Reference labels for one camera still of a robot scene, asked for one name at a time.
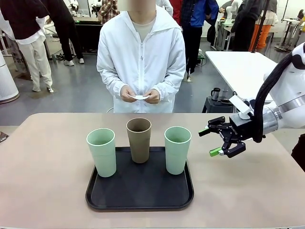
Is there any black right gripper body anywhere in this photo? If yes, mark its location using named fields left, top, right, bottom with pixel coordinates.
left=220, top=114, right=255, bottom=144

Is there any pale green tall cup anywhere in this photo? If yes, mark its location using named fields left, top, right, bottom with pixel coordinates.
left=86, top=128, right=117, bottom=178
left=164, top=126, right=192, bottom=176

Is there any white scalloped paper coaster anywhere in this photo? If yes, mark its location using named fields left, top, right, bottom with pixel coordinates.
left=127, top=94, right=151, bottom=101

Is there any person's left forearm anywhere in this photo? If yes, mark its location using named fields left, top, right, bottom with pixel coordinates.
left=156, top=69, right=186, bottom=103

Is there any person's right forearm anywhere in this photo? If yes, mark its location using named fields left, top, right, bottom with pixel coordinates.
left=97, top=69, right=129, bottom=100

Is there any person's left hand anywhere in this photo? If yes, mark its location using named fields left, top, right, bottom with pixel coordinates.
left=144, top=89, right=161, bottom=105

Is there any person's right hand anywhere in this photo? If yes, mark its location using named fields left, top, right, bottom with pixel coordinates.
left=121, top=85, right=138, bottom=102

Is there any black step stool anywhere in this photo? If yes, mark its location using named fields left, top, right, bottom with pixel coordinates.
left=202, top=95, right=235, bottom=114

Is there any black and silver mug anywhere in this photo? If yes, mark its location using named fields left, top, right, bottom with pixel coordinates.
left=210, top=87, right=221, bottom=101

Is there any white background table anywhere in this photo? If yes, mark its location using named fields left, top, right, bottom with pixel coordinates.
left=204, top=51, right=281, bottom=103

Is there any black object beside table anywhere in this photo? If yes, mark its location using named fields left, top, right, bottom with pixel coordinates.
left=290, top=135, right=305, bottom=173

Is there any green cart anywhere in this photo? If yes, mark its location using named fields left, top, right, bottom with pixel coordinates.
left=197, top=49, right=207, bottom=68

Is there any brown tall cup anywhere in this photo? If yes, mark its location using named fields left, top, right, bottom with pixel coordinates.
left=126, top=118, right=153, bottom=164

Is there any grey metal workbench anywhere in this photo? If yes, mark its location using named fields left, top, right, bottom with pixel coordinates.
left=214, top=19, right=235, bottom=52

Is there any bystander in orange trousers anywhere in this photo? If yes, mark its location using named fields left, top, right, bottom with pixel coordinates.
left=252, top=9, right=279, bottom=50

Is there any person in white jacket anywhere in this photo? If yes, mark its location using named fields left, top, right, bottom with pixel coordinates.
left=96, top=0, right=186, bottom=114

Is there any black plastic tray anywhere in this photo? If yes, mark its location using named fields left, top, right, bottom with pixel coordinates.
left=85, top=146, right=195, bottom=212

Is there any black stand pole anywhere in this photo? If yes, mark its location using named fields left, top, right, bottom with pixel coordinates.
left=249, top=0, right=269, bottom=53

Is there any bystander in blue jacket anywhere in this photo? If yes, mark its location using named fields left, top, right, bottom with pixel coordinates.
left=180, top=0, right=219, bottom=83

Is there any bystander in grey jacket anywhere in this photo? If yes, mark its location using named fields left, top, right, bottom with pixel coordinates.
left=230, top=0, right=265, bottom=52

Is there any bystander in red top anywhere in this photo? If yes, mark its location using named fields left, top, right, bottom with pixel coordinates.
left=171, top=0, right=183, bottom=27

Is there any white standing desk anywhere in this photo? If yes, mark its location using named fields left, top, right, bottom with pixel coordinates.
left=274, top=17, right=301, bottom=52

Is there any black cabinet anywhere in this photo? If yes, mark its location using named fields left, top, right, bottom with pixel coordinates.
left=75, top=20, right=103, bottom=53

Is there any bystander in plaid shirt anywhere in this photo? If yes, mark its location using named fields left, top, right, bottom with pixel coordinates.
left=98, top=0, right=121, bottom=25

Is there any bystander in black trousers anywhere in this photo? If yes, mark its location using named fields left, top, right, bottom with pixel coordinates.
left=40, top=0, right=85, bottom=67

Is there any dark patterned flat object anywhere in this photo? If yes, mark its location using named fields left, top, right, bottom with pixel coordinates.
left=0, top=130, right=10, bottom=144

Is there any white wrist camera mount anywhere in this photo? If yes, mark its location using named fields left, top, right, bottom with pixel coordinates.
left=228, top=94, right=254, bottom=120

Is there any black braided cable bundle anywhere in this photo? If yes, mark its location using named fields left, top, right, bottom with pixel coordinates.
left=253, top=50, right=301, bottom=144

